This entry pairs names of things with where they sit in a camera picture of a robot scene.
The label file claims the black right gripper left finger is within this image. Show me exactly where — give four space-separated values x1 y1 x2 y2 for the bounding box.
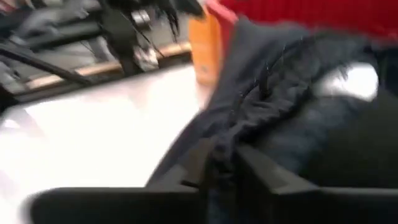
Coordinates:
29 139 216 224

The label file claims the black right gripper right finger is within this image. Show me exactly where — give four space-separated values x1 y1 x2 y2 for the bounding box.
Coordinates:
236 145 398 224

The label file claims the dark navy garment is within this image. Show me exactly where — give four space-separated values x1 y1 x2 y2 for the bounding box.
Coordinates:
145 17 398 224

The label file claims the red ribbed plastic bin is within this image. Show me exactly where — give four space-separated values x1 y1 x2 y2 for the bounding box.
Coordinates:
203 0 398 43

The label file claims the black aluminium table frame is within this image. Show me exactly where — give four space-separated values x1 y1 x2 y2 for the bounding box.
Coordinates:
0 18 193 105

